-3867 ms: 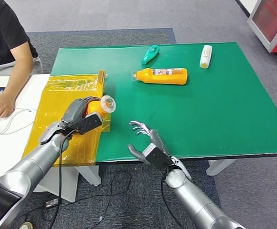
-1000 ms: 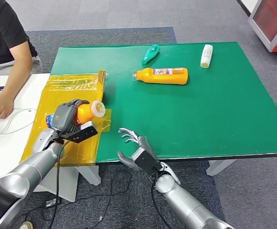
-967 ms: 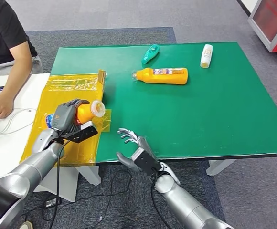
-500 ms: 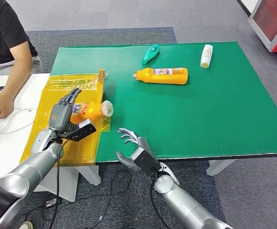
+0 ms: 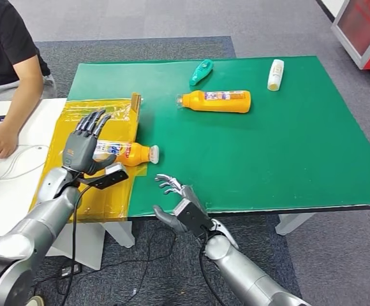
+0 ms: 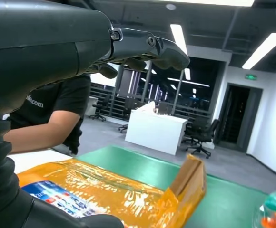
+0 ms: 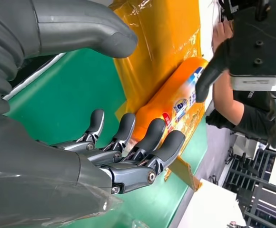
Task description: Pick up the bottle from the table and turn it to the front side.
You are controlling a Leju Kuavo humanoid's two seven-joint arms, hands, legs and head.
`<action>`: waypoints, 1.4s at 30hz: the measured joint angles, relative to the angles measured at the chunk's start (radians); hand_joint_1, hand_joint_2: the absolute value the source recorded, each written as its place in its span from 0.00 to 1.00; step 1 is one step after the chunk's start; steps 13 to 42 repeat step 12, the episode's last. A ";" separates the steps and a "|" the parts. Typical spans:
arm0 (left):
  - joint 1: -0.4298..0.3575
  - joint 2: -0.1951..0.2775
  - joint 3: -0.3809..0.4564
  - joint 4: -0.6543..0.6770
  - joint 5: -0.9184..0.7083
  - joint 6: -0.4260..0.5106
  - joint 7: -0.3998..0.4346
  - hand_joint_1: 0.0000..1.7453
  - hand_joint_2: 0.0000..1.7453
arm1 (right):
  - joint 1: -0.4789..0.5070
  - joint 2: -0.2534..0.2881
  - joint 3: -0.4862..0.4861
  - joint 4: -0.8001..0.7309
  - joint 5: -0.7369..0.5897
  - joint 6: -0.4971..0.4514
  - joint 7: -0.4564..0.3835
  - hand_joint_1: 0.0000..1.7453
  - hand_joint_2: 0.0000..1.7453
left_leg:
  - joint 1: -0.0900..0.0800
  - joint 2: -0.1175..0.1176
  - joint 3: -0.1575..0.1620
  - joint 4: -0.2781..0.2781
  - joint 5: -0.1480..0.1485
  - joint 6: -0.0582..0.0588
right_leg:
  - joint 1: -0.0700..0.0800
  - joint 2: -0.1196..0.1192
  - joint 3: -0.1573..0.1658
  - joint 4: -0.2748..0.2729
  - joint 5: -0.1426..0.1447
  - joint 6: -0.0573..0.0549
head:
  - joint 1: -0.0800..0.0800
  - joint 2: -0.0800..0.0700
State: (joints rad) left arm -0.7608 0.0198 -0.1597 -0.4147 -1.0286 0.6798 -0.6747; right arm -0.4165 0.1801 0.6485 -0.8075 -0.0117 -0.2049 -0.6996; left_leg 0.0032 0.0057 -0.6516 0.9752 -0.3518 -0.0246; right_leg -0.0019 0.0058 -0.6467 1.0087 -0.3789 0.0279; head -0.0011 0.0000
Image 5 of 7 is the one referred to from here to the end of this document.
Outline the white table leg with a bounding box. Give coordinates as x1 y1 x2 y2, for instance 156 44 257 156
100 220 135 249
275 212 316 236

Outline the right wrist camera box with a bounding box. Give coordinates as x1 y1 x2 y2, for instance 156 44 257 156
173 199 214 238

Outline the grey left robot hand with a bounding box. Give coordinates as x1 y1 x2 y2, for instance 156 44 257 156
62 110 118 177

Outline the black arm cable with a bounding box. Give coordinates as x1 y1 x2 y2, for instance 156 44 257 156
60 186 91 306
198 236 227 306

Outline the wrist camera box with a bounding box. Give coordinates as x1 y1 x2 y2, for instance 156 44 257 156
173 199 214 238
82 163 129 191

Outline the teal green bottle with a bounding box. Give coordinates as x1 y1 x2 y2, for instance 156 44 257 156
189 59 214 87

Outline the thin white cable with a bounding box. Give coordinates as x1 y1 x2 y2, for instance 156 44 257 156
0 145 50 182

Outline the black power brick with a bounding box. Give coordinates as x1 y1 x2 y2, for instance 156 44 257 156
60 262 82 279

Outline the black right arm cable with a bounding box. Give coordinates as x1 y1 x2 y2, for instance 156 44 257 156
198 236 227 306

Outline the yellow plastic sheet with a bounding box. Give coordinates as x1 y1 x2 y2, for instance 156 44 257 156
29 98 149 222

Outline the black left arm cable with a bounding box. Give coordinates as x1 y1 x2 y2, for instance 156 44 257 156
60 186 91 306

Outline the red and white cabinet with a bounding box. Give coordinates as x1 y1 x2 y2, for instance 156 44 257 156
331 0 370 71

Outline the green table mat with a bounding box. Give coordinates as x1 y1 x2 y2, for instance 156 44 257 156
67 55 370 218

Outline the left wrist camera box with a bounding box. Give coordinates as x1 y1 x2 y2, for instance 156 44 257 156
82 163 129 191

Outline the small brown box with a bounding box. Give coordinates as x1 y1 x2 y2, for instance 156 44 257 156
131 92 142 114

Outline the orange detergent bottle white cap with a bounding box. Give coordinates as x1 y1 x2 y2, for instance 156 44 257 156
94 140 160 167

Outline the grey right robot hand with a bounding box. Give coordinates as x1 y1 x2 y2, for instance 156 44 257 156
153 173 208 235

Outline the person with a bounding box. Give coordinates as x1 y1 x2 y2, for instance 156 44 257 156
0 0 57 159

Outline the white cream bottle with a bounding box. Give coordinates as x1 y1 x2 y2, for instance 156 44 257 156
266 59 285 92

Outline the orange detergent bottle clear cap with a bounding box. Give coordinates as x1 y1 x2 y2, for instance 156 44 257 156
176 89 251 114

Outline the black floor cable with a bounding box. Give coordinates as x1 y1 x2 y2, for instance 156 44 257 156
82 228 177 306

